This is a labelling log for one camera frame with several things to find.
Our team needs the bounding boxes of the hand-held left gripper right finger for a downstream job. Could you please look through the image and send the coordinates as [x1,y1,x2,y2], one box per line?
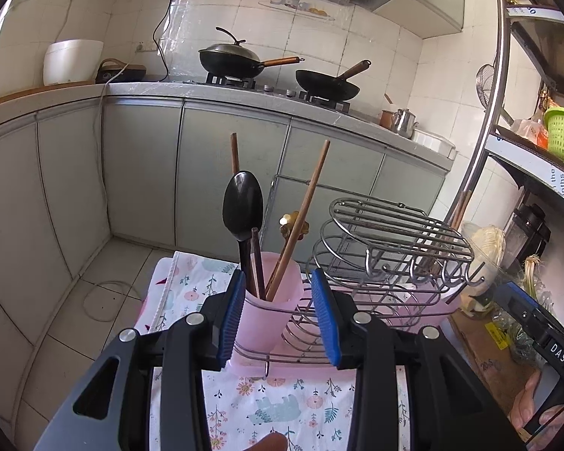
[310,268,529,451]

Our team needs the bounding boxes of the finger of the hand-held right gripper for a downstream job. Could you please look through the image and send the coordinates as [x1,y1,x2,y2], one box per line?
[493,281,548,322]
[514,297,564,374]

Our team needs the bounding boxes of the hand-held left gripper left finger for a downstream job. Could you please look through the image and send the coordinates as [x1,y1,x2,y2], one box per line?
[34,268,247,451]

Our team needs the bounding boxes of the narrow pink plastic cup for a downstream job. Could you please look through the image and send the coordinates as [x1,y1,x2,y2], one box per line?
[229,251,306,353]

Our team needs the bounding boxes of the dark wooden chopstick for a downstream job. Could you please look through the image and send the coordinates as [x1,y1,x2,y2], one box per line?
[250,227,267,300]

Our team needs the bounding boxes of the wide pink plastic cup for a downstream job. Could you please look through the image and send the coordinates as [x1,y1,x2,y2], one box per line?
[395,282,464,334]

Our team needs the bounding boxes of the yellow-topped utensil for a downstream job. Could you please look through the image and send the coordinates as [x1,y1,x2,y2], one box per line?
[278,213,308,240]

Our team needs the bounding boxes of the black plastic spoon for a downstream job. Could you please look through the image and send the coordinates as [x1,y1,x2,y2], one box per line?
[222,170,265,299]

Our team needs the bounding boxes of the metal wire utensil rack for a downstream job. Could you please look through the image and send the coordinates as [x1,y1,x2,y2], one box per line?
[232,175,487,379]

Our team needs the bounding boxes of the person's right hand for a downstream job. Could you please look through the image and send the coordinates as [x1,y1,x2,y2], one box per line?
[508,370,564,440]

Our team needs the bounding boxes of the person's left hand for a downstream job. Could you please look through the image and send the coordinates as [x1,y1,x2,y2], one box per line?
[253,431,291,451]

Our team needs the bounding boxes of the green onions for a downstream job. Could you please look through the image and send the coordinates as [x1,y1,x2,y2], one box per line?
[517,254,553,301]

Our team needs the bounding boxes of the clear plastic container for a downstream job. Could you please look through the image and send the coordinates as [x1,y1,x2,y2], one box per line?
[458,221,515,320]

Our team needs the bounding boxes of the cardboard box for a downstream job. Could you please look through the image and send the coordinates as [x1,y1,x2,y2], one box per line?
[446,310,541,428]

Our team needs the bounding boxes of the black blender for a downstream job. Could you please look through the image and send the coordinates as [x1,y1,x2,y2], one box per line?
[505,203,552,268]

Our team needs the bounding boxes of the floral tablecloth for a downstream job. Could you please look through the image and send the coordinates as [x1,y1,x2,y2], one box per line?
[134,250,412,451]

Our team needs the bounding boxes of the kitchen counter with grey cabinets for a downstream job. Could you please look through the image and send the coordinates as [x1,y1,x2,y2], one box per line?
[0,80,456,372]

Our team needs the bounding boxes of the orange snack packet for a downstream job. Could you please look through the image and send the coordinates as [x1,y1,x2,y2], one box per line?
[512,117,548,146]

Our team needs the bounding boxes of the white rectangular dish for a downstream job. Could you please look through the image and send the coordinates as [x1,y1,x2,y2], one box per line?
[411,129,456,158]

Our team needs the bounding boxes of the steel kettle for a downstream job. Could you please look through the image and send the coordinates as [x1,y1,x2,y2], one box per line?
[391,108,420,139]

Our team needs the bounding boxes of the brown ceramic pot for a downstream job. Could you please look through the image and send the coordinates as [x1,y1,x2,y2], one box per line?
[380,94,396,127]

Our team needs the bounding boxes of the black open wok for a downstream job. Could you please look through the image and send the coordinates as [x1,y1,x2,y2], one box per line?
[295,59,372,101]

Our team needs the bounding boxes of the gas stove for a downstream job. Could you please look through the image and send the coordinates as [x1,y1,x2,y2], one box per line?
[184,73,353,114]

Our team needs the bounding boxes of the black wok with lid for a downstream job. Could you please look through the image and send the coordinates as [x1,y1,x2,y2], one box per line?
[198,27,305,80]

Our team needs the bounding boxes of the metal shelf rack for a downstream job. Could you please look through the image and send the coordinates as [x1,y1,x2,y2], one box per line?
[444,0,564,292]

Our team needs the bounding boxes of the black round countertop appliance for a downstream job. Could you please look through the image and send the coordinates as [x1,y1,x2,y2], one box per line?
[96,59,147,84]

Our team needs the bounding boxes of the wooden cutting board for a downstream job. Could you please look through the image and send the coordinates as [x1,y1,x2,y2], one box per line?
[0,81,97,109]

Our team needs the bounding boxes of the white rice cooker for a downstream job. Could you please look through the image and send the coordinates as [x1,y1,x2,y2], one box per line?
[43,40,105,86]

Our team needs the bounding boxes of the white power cable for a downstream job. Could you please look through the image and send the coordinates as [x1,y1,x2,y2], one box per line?
[82,63,144,322]

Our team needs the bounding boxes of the black power cable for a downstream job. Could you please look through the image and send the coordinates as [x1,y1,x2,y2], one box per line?
[152,0,176,83]

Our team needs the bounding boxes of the grey wall cabinet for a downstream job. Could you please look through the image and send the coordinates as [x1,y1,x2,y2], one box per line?
[371,0,466,41]

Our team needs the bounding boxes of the glass wall shelf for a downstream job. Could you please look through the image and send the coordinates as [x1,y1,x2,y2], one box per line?
[258,0,337,22]

